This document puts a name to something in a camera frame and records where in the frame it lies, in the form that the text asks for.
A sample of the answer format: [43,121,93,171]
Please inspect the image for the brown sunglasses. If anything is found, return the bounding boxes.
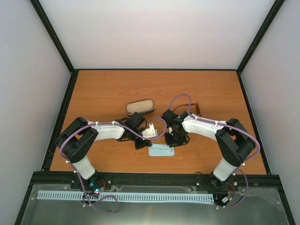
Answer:
[172,103,201,116]

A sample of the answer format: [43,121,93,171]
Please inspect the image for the light blue cleaning cloth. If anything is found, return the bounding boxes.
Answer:
[148,143,175,157]

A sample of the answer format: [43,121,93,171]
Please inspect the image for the black aluminium frame rail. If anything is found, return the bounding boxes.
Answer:
[30,171,282,191]

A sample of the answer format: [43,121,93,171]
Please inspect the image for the black glasses case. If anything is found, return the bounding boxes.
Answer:
[126,99,155,116]

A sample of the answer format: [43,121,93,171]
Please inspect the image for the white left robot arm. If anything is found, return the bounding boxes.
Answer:
[55,112,158,189]

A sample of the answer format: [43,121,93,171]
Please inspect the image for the light blue cable duct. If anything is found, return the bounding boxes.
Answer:
[36,190,214,204]

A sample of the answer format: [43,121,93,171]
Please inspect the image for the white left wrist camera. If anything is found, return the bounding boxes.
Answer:
[142,123,158,138]

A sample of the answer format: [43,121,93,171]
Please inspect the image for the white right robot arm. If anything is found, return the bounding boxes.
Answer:
[161,109,258,189]

